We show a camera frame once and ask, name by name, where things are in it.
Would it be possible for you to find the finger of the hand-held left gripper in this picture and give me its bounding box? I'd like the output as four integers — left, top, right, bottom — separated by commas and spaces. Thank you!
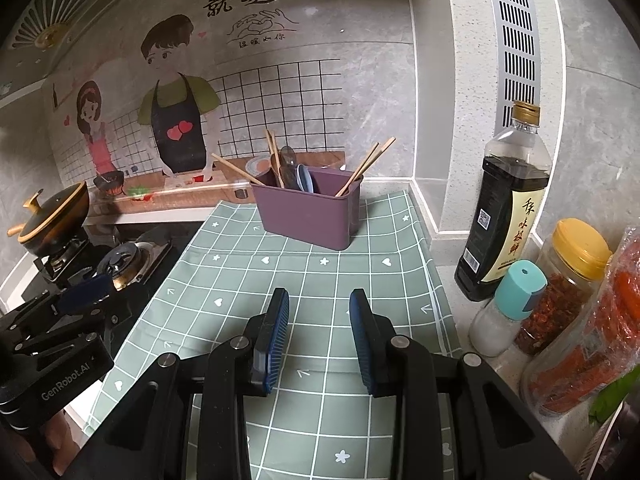
12, 302, 123, 356
0, 272, 118, 327

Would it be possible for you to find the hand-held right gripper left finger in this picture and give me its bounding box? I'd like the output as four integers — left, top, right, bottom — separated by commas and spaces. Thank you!
97, 287, 291, 480

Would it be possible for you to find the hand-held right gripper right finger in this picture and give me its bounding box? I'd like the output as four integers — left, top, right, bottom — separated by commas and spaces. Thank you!
348, 288, 576, 480

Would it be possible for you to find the purple utensil holder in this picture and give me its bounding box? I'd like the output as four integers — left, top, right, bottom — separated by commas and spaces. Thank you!
249, 167, 362, 252

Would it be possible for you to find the blue plastic spoon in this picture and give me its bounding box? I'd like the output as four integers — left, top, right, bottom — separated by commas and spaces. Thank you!
296, 164, 317, 194

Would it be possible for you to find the grey translucent spoon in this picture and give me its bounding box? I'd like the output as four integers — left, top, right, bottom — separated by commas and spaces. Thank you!
279, 145, 301, 191

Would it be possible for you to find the black gas stove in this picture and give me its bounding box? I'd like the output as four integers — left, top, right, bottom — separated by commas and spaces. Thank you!
0, 222, 208, 341

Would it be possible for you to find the green checkered tablecloth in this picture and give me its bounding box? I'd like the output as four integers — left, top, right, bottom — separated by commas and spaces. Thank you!
82, 192, 463, 480

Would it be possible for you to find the black pot with yellow trim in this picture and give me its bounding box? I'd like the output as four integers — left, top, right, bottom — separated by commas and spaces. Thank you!
6, 180, 92, 257

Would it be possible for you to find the salt shaker with teal cap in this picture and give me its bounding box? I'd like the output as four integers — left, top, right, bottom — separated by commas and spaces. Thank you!
468, 259, 548, 358

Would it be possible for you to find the dark soy sauce bottle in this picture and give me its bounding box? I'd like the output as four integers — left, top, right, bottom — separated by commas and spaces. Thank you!
454, 100, 553, 303

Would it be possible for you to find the chili flake jar yellow lid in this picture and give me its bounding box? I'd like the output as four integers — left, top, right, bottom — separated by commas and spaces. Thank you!
514, 217, 613, 358

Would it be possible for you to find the orange-capped bottle in plastic wrap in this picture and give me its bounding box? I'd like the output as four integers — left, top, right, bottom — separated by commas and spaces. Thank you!
520, 225, 640, 418

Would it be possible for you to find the green vegetable leaf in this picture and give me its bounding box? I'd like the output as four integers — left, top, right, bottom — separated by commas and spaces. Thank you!
587, 377, 640, 426

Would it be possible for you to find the range hood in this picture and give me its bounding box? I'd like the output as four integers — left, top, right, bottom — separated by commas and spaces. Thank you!
0, 0, 166, 106

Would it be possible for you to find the stainless steel pot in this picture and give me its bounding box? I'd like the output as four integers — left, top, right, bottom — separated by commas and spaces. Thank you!
585, 400, 640, 480

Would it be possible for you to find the white vent grille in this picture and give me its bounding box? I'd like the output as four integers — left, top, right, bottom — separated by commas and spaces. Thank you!
487, 0, 543, 133

